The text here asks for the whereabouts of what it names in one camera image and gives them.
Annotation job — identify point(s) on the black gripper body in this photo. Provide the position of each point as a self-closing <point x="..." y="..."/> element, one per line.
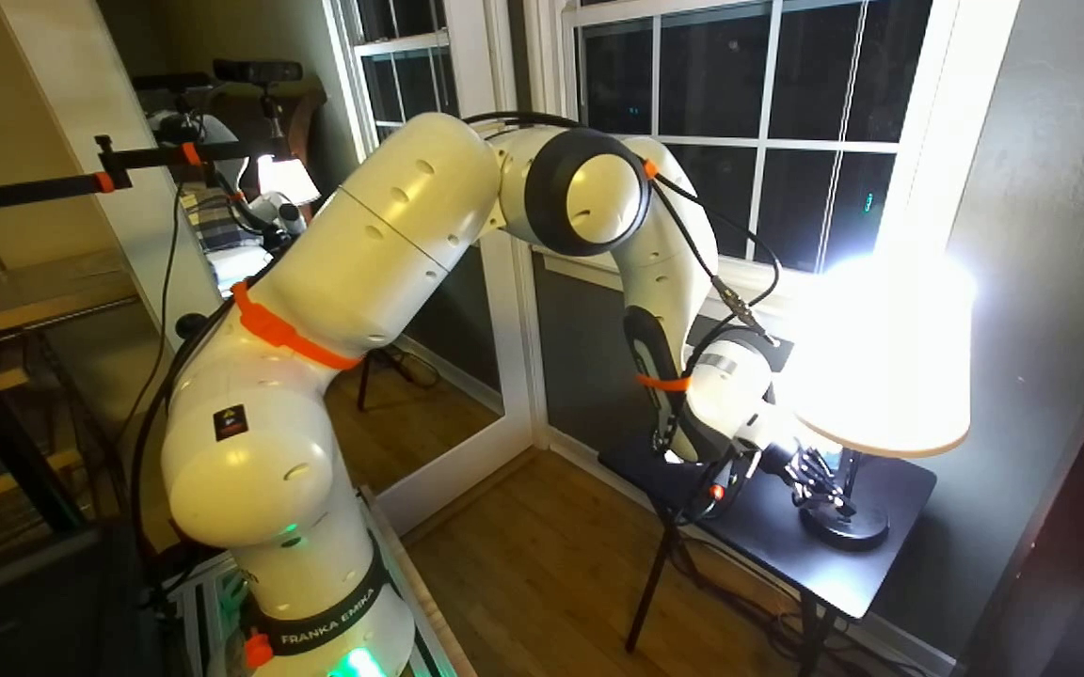
<point x="791" y="460"/>

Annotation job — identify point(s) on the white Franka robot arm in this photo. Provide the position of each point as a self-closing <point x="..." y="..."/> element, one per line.
<point x="366" y="250"/>

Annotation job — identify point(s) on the white shade table lamp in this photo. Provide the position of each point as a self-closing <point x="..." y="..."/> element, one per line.
<point x="881" y="362"/>

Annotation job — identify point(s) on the black folding side table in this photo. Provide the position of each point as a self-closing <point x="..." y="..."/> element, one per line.
<point x="791" y="565"/>

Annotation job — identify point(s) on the dark wooden headboard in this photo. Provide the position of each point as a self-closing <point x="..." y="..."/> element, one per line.
<point x="1071" y="565"/>

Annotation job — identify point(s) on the white framed leaning mirror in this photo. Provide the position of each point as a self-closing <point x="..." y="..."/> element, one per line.
<point x="511" y="352"/>

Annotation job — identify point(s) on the white framed window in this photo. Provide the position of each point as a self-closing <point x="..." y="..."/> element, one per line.
<point x="958" y="124"/>

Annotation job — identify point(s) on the black tripod with orange clamps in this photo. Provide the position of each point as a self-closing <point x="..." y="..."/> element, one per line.
<point x="16" y="190"/>

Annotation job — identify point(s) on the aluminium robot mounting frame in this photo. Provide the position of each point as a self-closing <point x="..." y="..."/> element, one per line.
<point x="199" y="613"/>

